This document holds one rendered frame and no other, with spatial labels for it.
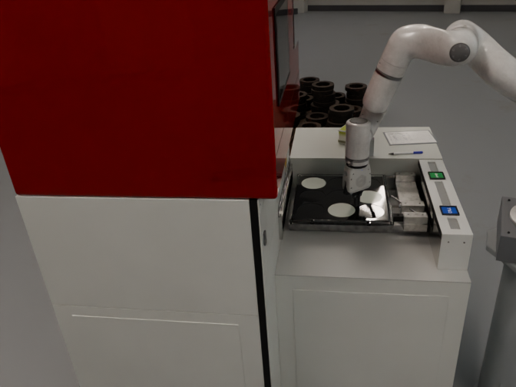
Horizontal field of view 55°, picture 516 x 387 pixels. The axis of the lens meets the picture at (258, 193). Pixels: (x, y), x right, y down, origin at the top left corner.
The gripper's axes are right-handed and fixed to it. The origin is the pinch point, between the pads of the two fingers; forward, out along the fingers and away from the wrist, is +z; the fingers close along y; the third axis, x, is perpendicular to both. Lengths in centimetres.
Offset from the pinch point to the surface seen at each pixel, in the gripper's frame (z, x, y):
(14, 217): 92, 248, -127
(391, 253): 10.1, -22.8, -1.5
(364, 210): 2.2, -4.5, 0.6
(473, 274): 92, 21, 103
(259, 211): -27, -27, -53
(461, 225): -4.0, -37.2, 13.7
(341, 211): 2.0, -0.9, -7.1
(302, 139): -4, 52, 10
